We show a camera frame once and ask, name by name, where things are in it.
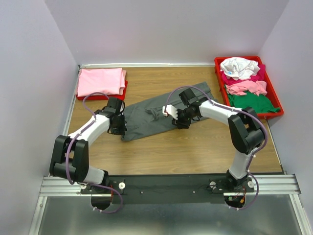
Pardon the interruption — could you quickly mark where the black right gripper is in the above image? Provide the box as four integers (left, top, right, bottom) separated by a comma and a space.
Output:
171, 108, 195, 130

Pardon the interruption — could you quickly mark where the grey t shirt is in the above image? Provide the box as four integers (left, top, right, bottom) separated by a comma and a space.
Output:
120, 82, 216, 142

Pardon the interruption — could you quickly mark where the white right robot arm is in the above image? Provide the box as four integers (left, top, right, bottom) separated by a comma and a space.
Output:
162, 86, 268, 192

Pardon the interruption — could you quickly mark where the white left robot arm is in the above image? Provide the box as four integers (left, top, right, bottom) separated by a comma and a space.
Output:
49, 97, 127, 193

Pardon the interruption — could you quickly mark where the folded red t shirt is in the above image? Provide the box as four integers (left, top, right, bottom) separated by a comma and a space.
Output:
87, 80, 128, 100

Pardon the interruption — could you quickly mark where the folded pink t shirt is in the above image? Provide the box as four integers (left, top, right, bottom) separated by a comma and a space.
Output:
76, 68, 126, 97

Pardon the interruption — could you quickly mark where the light pink t shirt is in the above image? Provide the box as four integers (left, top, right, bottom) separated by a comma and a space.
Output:
225, 80, 267, 96

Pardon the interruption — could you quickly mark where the red plastic bin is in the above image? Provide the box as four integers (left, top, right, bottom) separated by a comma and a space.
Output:
214, 57, 284, 120

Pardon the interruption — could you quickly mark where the white t shirt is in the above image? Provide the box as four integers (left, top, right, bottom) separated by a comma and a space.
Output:
220, 57, 261, 81

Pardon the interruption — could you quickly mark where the green t shirt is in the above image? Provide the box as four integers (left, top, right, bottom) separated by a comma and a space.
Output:
227, 92, 280, 114

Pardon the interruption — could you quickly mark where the magenta t shirt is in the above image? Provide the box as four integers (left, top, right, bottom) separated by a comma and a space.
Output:
220, 64, 266, 85

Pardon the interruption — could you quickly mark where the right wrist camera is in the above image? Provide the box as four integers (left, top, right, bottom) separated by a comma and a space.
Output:
162, 105, 178, 119

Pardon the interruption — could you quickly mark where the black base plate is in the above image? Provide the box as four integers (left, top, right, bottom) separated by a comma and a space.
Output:
82, 173, 261, 205

